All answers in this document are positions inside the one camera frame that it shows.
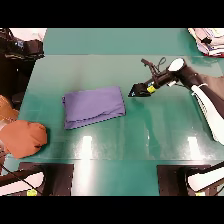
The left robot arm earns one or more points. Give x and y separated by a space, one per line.
20 181

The heap of clothes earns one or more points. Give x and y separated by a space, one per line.
210 41

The orange-brown garment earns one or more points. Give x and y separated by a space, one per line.
24 138

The light brown garment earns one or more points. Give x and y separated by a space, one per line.
6 110

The purple shirt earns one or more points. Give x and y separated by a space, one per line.
95 106

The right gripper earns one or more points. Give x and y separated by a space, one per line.
141 90

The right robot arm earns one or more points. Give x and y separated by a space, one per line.
206 100

